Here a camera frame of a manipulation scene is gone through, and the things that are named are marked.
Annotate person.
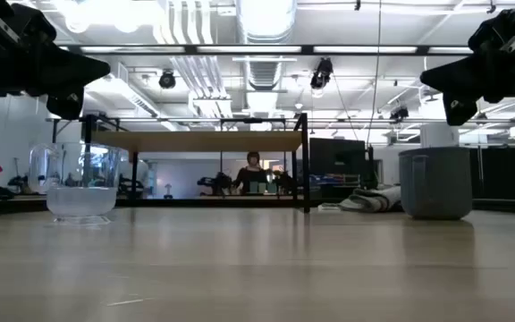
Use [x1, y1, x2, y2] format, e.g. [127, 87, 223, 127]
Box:
[233, 150, 270, 196]

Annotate folded grey cloth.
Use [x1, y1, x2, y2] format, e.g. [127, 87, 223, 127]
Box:
[338, 184, 402, 214]

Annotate wooden shelf with black frame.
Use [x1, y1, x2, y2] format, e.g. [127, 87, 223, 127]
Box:
[51, 113, 311, 214]

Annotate white cylindrical container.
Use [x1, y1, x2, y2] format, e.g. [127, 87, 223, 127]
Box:
[419, 123, 460, 149]

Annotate clear glass mug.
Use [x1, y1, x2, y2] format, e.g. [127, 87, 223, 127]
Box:
[28, 141, 122, 225]

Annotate black overhead rig beam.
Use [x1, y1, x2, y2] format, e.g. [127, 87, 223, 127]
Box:
[55, 43, 476, 56]

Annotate black hanging camera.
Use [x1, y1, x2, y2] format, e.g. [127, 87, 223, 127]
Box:
[157, 69, 177, 90]
[309, 56, 334, 90]
[389, 106, 410, 123]

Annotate blue-grey ceramic mug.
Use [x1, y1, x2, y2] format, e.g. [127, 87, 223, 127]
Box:
[398, 146, 474, 221]

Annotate black monitor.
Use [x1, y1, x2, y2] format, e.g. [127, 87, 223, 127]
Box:
[309, 137, 368, 189]

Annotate thin hanging cable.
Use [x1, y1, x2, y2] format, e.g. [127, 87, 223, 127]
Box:
[366, 0, 383, 145]

